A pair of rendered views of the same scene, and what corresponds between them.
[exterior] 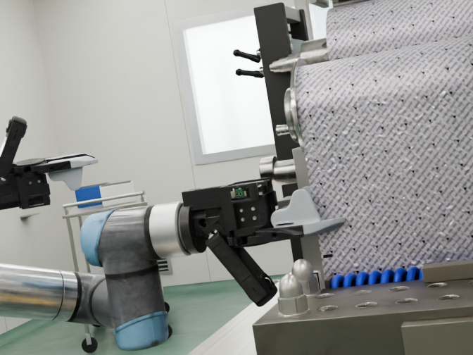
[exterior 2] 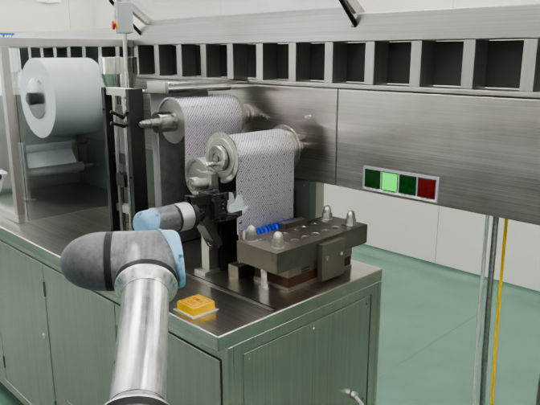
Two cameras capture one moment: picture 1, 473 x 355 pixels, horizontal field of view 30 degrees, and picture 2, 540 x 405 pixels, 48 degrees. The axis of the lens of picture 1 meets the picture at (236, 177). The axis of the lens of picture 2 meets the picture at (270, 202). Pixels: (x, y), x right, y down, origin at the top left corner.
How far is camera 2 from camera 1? 1.43 m
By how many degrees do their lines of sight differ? 64
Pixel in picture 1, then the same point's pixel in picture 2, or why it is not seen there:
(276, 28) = (139, 102)
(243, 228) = (219, 213)
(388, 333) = (313, 248)
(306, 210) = (240, 203)
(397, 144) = (267, 173)
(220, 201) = (208, 201)
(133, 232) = (176, 219)
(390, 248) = (260, 217)
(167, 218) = (190, 211)
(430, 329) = (329, 244)
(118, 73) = not seen: outside the picture
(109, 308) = not seen: hidden behind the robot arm
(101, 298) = not seen: hidden behind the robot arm
